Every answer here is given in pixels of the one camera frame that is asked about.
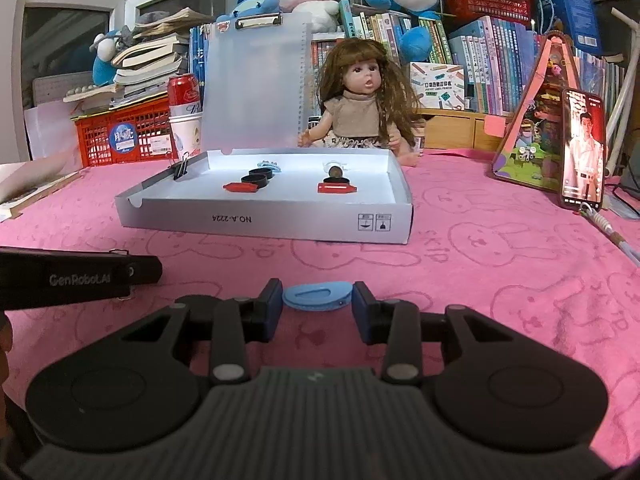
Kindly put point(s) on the tall blue carton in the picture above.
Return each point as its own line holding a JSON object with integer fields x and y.
{"x": 570, "y": 10}

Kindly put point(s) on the pink rabbit print blanket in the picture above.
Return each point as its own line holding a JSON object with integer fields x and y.
{"x": 500, "y": 270}

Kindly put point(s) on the white cardboard box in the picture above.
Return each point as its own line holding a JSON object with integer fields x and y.
{"x": 260, "y": 217}

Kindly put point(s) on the pink triangular toy box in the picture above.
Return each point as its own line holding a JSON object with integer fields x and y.
{"x": 535, "y": 135}

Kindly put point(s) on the blue white plush doll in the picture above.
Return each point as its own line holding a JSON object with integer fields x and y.
{"x": 107, "y": 60}

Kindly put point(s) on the white paper cup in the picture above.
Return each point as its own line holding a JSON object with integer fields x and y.
{"x": 186, "y": 135}

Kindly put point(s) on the small bottle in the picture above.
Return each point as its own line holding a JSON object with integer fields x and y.
{"x": 420, "y": 136}

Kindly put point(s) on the red plastic basket blue sticker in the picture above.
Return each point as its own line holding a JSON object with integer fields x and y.
{"x": 115, "y": 135}

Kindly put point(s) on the translucent plastic clipboard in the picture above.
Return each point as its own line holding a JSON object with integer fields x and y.
{"x": 255, "y": 90}

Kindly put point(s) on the black round lid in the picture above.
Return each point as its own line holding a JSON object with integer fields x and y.
{"x": 264, "y": 174}

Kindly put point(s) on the brown walnut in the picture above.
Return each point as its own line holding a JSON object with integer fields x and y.
{"x": 336, "y": 175}

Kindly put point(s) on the stack of worn books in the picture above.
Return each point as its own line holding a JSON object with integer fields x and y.
{"x": 150, "y": 60}

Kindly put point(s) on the black round cup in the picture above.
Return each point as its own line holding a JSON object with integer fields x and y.
{"x": 254, "y": 183}

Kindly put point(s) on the red drink can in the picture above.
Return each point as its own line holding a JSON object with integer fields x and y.
{"x": 184, "y": 95}

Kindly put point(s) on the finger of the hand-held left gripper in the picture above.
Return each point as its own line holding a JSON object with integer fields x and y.
{"x": 147, "y": 270}

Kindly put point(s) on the small blue plush bear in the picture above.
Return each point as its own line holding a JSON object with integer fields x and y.
{"x": 255, "y": 7}

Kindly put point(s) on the wooden drawer box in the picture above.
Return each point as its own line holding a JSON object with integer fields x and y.
{"x": 457, "y": 127}

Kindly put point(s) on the white label printer box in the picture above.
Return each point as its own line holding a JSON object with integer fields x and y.
{"x": 439, "y": 85}

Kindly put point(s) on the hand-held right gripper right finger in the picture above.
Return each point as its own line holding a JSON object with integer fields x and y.
{"x": 364, "y": 310}

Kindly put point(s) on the long-haired baby doll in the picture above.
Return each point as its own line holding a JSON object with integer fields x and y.
{"x": 355, "y": 110}

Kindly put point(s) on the grey grid board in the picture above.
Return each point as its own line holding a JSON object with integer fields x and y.
{"x": 50, "y": 91}

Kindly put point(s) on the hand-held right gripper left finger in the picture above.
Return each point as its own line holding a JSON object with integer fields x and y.
{"x": 272, "y": 305}

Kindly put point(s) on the smartphone with lit screen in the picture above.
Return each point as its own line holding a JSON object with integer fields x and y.
{"x": 582, "y": 150}

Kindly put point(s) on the row of upright books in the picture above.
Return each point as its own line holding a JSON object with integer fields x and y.
{"x": 495, "y": 65}

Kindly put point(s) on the white plastic pipe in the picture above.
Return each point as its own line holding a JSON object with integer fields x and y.
{"x": 625, "y": 95}

